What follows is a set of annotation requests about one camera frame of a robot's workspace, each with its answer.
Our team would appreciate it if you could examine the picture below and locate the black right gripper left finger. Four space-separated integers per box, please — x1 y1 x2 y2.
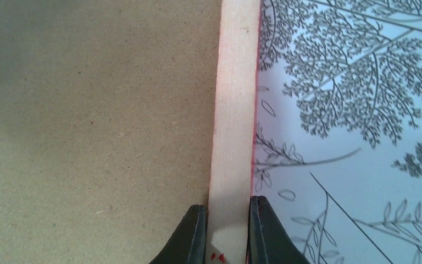
150 205 207 264

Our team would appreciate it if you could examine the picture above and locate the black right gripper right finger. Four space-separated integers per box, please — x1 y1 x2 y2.
248 196 309 264

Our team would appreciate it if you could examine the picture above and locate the red picture frame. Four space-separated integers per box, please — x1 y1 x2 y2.
0 1 260 263

